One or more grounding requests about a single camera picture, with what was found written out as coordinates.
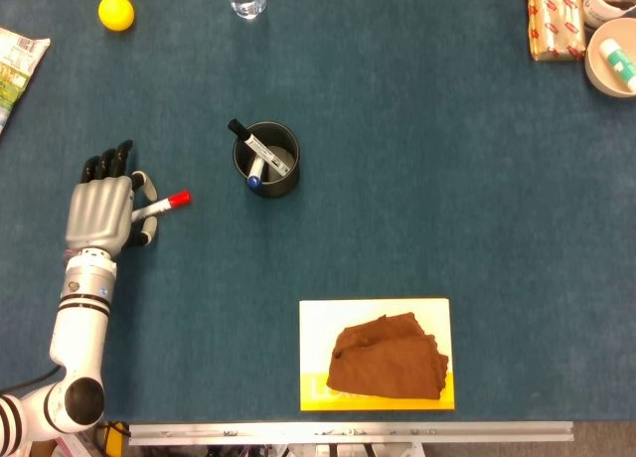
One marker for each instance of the beige bowl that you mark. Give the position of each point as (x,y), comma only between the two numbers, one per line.
(598,77)

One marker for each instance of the clear glass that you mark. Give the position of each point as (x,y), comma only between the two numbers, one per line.
(246,0)

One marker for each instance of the gold red wrapped package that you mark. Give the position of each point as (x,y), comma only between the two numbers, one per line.
(554,20)

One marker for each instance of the black capped white marker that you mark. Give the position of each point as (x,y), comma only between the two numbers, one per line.
(258,146)

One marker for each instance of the blue capped white marker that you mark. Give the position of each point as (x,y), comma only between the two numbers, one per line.
(255,174)

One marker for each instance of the yellow white book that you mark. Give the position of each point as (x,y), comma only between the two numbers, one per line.
(318,328)

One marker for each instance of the blue felt table cover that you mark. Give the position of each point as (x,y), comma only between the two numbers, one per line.
(397,203)

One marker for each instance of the black pen cup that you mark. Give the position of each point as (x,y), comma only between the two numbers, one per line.
(278,186)

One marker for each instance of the white paper cup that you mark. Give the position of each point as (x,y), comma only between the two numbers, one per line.
(598,12)

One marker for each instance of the brown folded cloth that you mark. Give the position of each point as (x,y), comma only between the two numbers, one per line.
(387,362)

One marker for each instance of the red capped white marker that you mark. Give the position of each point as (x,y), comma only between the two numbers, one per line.
(164,204)

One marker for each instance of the yellow ball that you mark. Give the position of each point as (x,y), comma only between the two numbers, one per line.
(116,12)

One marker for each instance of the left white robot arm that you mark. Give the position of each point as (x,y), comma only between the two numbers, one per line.
(79,328)

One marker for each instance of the aluminium rail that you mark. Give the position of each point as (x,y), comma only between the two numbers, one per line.
(348,432)

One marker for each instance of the printed snack bag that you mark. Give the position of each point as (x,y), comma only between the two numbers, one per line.
(17,69)

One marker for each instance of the green white glue stick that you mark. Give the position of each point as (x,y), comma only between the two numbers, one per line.
(618,62)

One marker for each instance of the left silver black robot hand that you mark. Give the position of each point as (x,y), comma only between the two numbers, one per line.
(97,213)

